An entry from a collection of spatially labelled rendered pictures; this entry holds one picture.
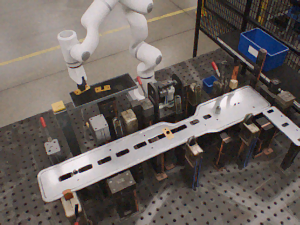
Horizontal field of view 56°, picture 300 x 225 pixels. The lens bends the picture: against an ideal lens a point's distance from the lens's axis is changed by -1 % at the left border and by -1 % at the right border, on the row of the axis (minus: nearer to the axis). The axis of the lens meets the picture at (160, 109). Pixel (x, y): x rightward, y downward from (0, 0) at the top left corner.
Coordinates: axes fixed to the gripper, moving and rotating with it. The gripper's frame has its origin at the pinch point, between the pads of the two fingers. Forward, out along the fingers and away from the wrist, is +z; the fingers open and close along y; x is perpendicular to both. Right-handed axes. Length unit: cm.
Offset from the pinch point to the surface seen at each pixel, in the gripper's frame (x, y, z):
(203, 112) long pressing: 50, 44, 24
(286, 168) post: 72, 96, 51
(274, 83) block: 94, 64, 17
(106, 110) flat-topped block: 8.8, 5.6, 21.1
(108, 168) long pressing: -13.6, 36.0, 24.0
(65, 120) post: -14.2, -1.1, 17.5
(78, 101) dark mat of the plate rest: -4.1, 0.7, 8.1
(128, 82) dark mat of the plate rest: 24.9, 7.9, 8.2
